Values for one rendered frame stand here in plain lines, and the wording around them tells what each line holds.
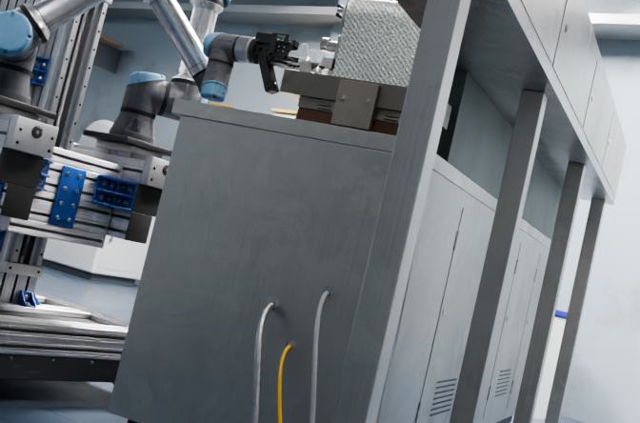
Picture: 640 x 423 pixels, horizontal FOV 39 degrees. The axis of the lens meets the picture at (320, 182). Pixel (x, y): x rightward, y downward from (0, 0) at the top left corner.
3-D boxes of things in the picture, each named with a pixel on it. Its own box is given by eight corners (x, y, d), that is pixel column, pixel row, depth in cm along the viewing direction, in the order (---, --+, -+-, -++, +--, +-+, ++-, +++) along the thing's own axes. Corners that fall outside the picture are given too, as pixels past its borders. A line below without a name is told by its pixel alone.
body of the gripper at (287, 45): (290, 34, 248) (252, 30, 253) (284, 65, 248) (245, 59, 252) (302, 43, 255) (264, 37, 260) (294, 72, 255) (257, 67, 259)
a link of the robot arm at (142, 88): (117, 108, 302) (128, 69, 304) (157, 118, 307) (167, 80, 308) (123, 105, 291) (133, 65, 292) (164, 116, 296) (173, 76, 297)
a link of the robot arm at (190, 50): (115, -33, 272) (200, 109, 276) (115, -44, 261) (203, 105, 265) (150, -51, 274) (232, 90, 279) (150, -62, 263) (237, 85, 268)
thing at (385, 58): (328, 94, 245) (344, 29, 246) (410, 108, 236) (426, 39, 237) (328, 93, 244) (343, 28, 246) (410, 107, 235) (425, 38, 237)
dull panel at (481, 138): (550, 244, 437) (561, 195, 439) (558, 245, 436) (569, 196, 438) (433, 159, 233) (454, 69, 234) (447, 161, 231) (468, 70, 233)
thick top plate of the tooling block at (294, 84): (303, 106, 242) (308, 84, 243) (447, 130, 227) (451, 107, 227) (278, 91, 228) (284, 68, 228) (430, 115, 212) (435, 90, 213)
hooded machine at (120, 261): (145, 289, 741) (182, 139, 751) (87, 280, 693) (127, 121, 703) (90, 271, 784) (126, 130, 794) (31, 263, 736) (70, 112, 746)
